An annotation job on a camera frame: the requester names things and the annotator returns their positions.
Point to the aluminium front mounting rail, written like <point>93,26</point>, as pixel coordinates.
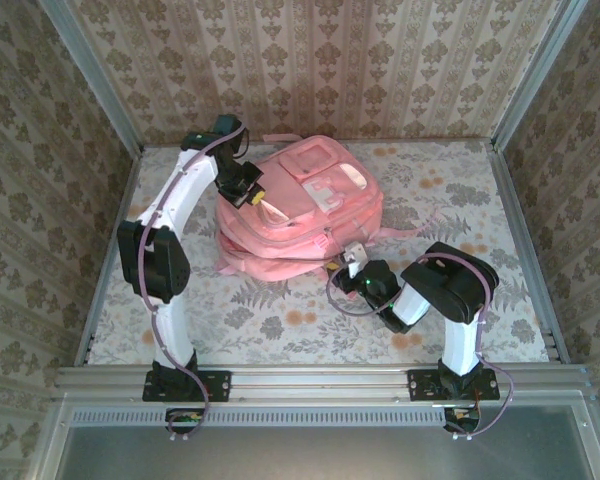
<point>320,382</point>

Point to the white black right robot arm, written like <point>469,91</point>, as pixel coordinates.
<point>455,285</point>

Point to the aluminium frame post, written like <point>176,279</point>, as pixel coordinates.
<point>535,75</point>
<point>92,75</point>

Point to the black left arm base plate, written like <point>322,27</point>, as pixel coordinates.
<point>220,385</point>

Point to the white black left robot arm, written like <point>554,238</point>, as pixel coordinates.
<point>175,330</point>

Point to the grey metal sheet panel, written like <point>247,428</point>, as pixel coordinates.
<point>330,455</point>

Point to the floral patterned table cover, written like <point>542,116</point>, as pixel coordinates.
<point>280,325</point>

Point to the small black controller board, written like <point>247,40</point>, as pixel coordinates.
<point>462,420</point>
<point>185,420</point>

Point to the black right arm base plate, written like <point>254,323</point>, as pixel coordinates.
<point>420,385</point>

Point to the aluminium table side rail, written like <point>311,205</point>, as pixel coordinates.
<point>511,200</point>
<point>109,252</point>

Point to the pink student backpack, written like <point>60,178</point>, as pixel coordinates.
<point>305,225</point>

